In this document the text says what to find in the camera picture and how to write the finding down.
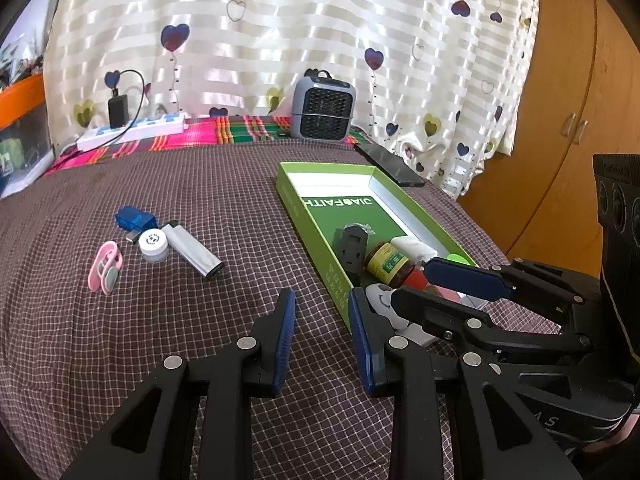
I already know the black rectangular clip device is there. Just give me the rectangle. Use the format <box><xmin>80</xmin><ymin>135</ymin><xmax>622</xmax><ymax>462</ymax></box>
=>
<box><xmin>332</xmin><ymin>223</ymin><xmax>369</xmax><ymax>286</ymax></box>

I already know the pink green cable winder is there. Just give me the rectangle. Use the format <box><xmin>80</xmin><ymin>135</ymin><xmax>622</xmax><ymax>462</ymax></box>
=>
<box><xmin>87</xmin><ymin>240</ymin><xmax>124</xmax><ymax>296</ymax></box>

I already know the silver lighter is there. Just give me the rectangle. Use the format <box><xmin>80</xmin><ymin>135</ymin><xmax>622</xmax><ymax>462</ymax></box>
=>
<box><xmin>160</xmin><ymin>220</ymin><xmax>224</xmax><ymax>278</ymax></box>

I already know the small white round case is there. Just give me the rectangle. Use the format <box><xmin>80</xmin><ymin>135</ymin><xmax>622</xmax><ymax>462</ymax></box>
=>
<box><xmin>138</xmin><ymin>229</ymin><xmax>170</xmax><ymax>263</ymax></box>

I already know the blue USB adapter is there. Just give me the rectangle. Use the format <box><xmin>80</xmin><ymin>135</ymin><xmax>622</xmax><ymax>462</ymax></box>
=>
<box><xmin>115</xmin><ymin>206</ymin><xmax>157</xmax><ymax>244</ymax></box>

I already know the bright green round disc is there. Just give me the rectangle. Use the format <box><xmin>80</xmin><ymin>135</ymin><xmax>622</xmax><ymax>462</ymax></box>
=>
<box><xmin>446</xmin><ymin>252</ymin><xmax>474</xmax><ymax>266</ymax></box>

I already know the white panda round toy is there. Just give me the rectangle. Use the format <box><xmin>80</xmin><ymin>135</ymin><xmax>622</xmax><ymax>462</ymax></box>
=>
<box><xmin>364</xmin><ymin>283</ymin><xmax>409</xmax><ymax>330</ymax></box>

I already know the brown bottle red cap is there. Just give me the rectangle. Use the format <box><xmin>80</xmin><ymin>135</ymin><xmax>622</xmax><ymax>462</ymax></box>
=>
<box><xmin>364</xmin><ymin>242</ymin><xmax>428</xmax><ymax>290</ymax></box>

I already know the black smartphone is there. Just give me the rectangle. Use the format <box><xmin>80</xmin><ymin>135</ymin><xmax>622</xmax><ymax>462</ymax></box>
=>
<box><xmin>354</xmin><ymin>143</ymin><xmax>425</xmax><ymax>188</ymax></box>

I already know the brown checked tablecloth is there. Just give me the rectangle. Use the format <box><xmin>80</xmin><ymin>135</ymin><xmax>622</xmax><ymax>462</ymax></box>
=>
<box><xmin>0</xmin><ymin>138</ymin><xmax>561</xmax><ymax>480</ymax></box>

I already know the green and white cardboard box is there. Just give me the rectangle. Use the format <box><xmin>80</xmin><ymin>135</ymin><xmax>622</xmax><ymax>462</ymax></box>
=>
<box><xmin>276</xmin><ymin>162</ymin><xmax>475</xmax><ymax>324</ymax></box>

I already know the wooden cabinet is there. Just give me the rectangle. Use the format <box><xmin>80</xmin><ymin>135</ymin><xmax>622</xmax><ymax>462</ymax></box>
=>
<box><xmin>458</xmin><ymin>0</ymin><xmax>639</xmax><ymax>275</ymax></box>

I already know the heart patterned curtain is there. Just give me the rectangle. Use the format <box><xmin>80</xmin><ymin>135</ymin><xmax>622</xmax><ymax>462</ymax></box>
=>
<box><xmin>43</xmin><ymin>0</ymin><xmax>539</xmax><ymax>197</ymax></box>

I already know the grey mini fan heater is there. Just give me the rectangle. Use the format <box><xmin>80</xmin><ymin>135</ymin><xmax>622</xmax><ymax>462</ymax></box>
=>
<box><xmin>290</xmin><ymin>68</ymin><xmax>357</xmax><ymax>143</ymax></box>

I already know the colourful striped cloth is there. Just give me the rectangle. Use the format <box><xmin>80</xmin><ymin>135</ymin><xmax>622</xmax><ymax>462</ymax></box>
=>
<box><xmin>44</xmin><ymin>114</ymin><xmax>374</xmax><ymax>177</ymax></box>

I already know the orange lid storage bin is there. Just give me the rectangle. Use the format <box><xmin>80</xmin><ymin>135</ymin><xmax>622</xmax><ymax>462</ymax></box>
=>
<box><xmin>0</xmin><ymin>74</ymin><xmax>54</xmax><ymax>198</ymax></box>

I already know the white blue power strip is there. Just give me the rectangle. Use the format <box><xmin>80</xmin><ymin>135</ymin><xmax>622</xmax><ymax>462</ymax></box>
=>
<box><xmin>76</xmin><ymin>113</ymin><xmax>188</xmax><ymax>152</ymax></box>

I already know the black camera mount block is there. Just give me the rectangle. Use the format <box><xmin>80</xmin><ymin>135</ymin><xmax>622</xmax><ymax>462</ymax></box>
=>
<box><xmin>592</xmin><ymin>154</ymin><xmax>640</xmax><ymax>359</ymax></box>

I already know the black charger plug with cable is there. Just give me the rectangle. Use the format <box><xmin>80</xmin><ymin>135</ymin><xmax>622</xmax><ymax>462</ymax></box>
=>
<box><xmin>60</xmin><ymin>68</ymin><xmax>148</xmax><ymax>156</ymax></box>

